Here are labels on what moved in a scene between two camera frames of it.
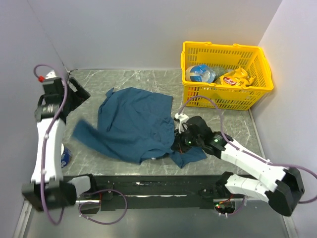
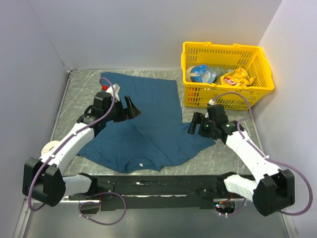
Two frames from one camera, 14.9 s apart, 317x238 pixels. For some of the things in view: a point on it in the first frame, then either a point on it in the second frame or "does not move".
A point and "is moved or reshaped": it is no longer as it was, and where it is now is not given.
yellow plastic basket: [235, 76] does not move
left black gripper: [80, 95] -> [133, 110]
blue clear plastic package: [202, 73] does not move
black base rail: [155, 192] does not move
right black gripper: [178, 145] -> [197, 119]
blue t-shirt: [135, 125] is moved or reshaped
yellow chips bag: [238, 77] does not move
